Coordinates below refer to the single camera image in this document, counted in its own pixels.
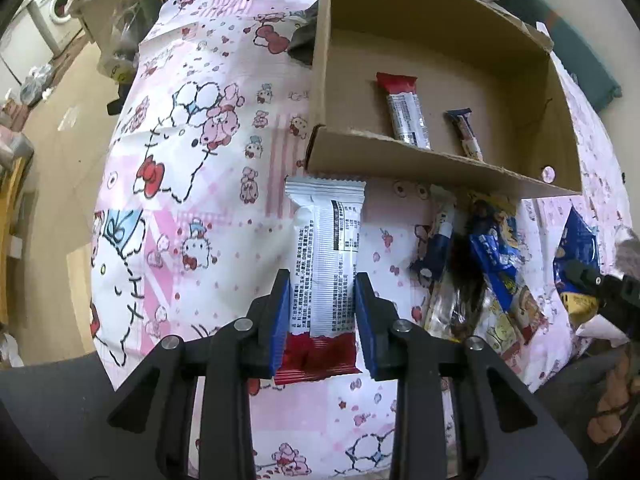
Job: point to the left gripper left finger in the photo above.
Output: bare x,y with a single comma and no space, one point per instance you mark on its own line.
151,414

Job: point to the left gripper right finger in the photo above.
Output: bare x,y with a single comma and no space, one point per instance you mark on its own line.
502,431

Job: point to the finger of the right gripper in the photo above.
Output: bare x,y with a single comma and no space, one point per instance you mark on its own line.
583,279

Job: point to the blue yellow cookie pack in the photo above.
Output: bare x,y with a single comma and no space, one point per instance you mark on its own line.
577,253

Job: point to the blue cartoon snack packet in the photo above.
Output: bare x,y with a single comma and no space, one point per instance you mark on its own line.
493,235

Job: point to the clear chocolate cake packet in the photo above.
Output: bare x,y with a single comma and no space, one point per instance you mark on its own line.
457,299

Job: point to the white red snack bar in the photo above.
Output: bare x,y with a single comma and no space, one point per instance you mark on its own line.
321,339

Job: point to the slim dark blue snack bar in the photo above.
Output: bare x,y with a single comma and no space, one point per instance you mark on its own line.
460,119

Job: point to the red silver snack bar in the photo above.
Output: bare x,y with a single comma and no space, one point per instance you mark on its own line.
405,109

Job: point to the blue white snack packet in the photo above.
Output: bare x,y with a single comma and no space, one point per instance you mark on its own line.
434,239

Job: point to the grey white cat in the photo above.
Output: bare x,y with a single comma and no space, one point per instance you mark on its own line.
626,253

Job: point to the teal headboard cushion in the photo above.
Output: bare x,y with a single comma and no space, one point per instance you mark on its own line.
578,58

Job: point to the brown cardboard box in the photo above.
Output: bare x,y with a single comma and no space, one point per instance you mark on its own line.
464,54

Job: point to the pink cartoon bed sheet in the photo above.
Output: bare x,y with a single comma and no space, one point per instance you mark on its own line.
192,221

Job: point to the white plastic bag on floor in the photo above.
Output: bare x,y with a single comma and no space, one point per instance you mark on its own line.
36,82

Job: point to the dark grey sock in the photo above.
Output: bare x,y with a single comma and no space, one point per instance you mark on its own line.
301,46

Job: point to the white front-load washing machine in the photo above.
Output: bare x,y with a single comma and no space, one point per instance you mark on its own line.
55,24

